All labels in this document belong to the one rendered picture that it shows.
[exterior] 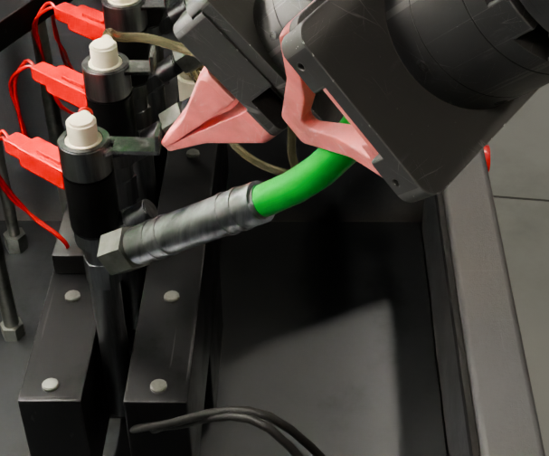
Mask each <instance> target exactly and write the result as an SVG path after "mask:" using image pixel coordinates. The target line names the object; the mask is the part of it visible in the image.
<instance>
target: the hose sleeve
mask: <svg viewBox="0 0 549 456"><path fill-rule="evenodd" d="M261 183H263V182H261V181H258V180H257V181H252V182H249V183H248V184H245V185H239V186H235V187H233V188H231V189H229V190H228V191H223V192H220V193H218V194H216V195H214V196H212V197H209V198H206V199H204V200H202V201H199V202H197V203H194V204H190V205H188V206H185V207H183V208H180V209H177V210H175V211H173V212H170V213H168V214H160V215H158V216H157V217H155V218H152V219H148V220H145V221H144V222H143V223H140V224H137V225H135V226H132V227H130V228H128V229H127V230H126V232H125V233H124V237H123V247H124V250H125V253H126V255H127V256H128V257H129V259H130V260H132V261H133V262H134V263H135V264H140V265H142V264H146V263H149V262H151V261H159V260H163V259H165V258H166V257H167V256H173V255H176V254H178V253H179V252H182V251H185V250H188V249H191V248H193V247H196V246H199V245H202V244H205V243H208V242H212V241H215V240H218V239H221V238H223V237H226V236H228V235H229V236H231V235H235V234H237V233H240V232H241V231H248V230H250V229H253V228H254V227H255V226H258V225H261V224H264V223H268V222H270V221H271V220H272V219H273V218H274V215H275V214H274V215H272V216H269V217H266V216H263V215H261V214H260V213H259V212H258V211H257V210H256V208H255V206H254V203H253V201H252V192H253V188H254V187H255V186H256V185H259V184H261Z"/></svg>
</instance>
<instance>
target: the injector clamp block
mask: <svg viewBox="0 0 549 456"><path fill-rule="evenodd" d="M228 171H229V168H228V152H227V143H205V144H201V145H197V146H192V147H185V148H181V149H177V150H173V151H169V150H167V156H166V165H165V171H164V175H163V181H162V186H161V191H160V196H159V201H158V207H157V212H158V215H160V214H168V213H170V212H173V211H175V210H177V209H180V208H183V207H185V206H188V205H190V204H194V203H197V202H199V201H202V200H204V199H206V198H209V197H212V196H214V195H216V194H218V193H220V192H223V191H226V188H227V180H228ZM221 241H222V238H221V239H218V240H215V241H212V242H208V243H205V244H202V245H199V246H196V247H193V248H191V249H188V250H185V251H182V252H179V253H178V254H176V255H173V256H167V257H166V258H165V259H163V260H159V261H151V262H150V265H147V266H145V270H146V277H145V282H144V288H143V292H142V298H141V303H140V308H139V313H138V318H137V328H136V330H133V329H131V328H128V327H127V332H128V343H129V351H130V357H131V358H130V364H129V369H128V379H127V383H126V389H125V393H124V399H123V404H124V411H125V417H119V416H116V415H114V414H112V413H111V411H110V409H109V400H108V395H107V389H106V384H105V377H104V372H103V366H102V361H101V354H100V349H99V339H98V333H97V327H96V321H95V316H94V310H93V304H92V298H91V293H90V284H89V283H88V281H87V278H86V273H56V272H55V271H54V270H53V273H52V278H51V282H50V286H49V289H48V292H47V295H46V299H45V302H44V305H43V312H42V315H41V318H40V321H39V325H38V328H37V331H36V335H35V339H34V342H33V347H32V351H31V355H30V357H29V361H28V365H27V367H26V371H25V374H24V380H23V383H22V387H21V391H20V394H19V397H18V400H17V401H18V405H19V409H20V413H21V417H22V421H23V425H24V432H25V436H26V440H27V444H28V448H29V452H30V455H31V456H102V455H103V451H104V446H105V441H106V436H107V431H108V426H109V418H126V424H127V429H128V441H129V447H130V453H131V456H199V452H200V443H201V435H202V426H203V425H202V424H200V425H196V426H193V427H189V428H184V429H178V430H166V431H162V432H158V433H151V432H150V431H146V432H138V433H131V432H130V431H129V430H130V428H131V427H132V426H133V425H136V424H141V423H151V422H159V421H164V420H168V419H172V418H176V417H178V416H182V415H185V414H189V413H195V412H198V411H202V410H205V409H211V408H216V400H217V390H218V380H219V370H220V361H221V351H222V332H223V321H222V293H221V279H220V265H219V259H220V250H221Z"/></svg>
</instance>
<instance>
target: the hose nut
mask: <svg viewBox="0 0 549 456"><path fill-rule="evenodd" d="M130 227H132V226H128V227H121V228H119V229H117V230H115V231H112V232H109V233H105V234H102V235H101V236H100V240H99V249H98V255H97V257H98V259H99V260H100V262H101V263H102V264H103V266H104V267H105V268H106V270H107V271H108V272H109V274H110V275H115V274H120V273H125V272H130V271H134V270H137V269H140V268H142V267H145V266H147V265H150V262H149V263H146V264H142V265H140V264H135V263H134V262H133V261H132V260H130V259H129V257H128V256H127V255H126V253H125V250H124V247H123V237H124V233H125V232H126V230H127V229H128V228H130Z"/></svg>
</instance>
